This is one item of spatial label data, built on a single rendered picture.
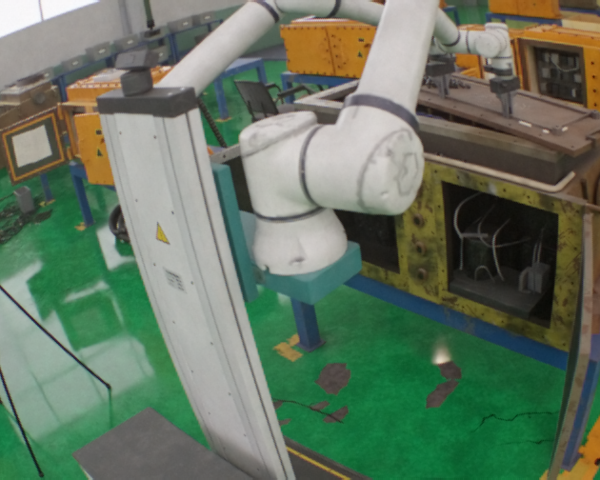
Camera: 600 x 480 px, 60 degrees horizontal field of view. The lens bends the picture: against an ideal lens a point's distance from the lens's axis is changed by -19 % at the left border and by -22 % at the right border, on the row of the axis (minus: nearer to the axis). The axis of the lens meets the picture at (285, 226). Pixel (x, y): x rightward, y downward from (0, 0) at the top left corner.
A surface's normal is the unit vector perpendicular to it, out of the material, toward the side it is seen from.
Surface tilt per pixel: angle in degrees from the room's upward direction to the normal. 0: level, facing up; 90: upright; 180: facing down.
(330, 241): 68
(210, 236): 90
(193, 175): 90
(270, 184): 92
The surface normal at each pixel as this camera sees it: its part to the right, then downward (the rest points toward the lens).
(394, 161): 0.69, 0.18
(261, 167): -0.54, 0.41
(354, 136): -0.48, -0.41
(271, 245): -0.57, 0.09
